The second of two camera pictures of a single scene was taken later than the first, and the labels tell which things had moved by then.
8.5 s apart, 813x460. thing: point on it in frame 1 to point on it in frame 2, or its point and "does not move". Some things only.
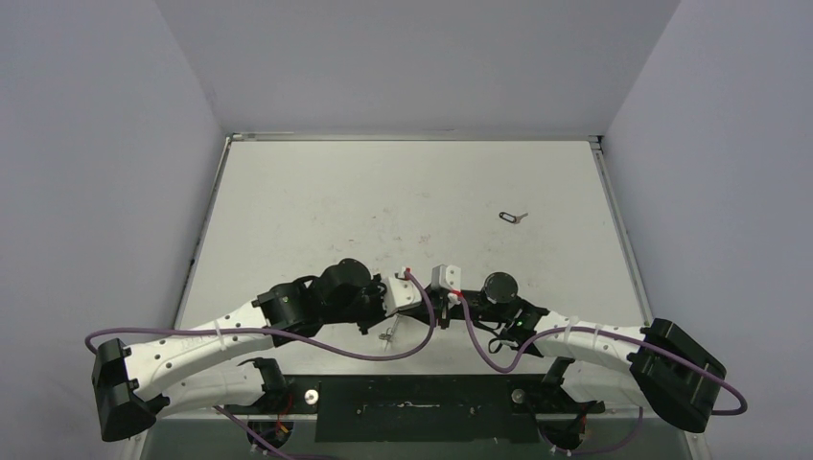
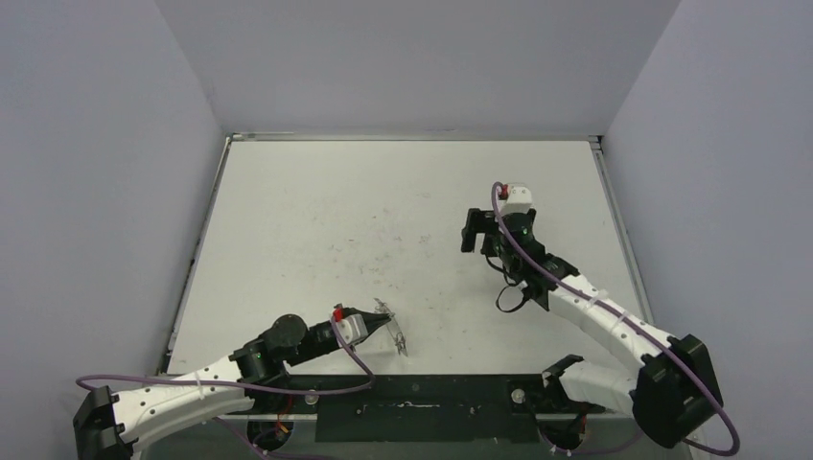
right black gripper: (458, 303) to (481, 230)
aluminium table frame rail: (631, 258) does not move
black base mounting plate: (422, 408) does not move
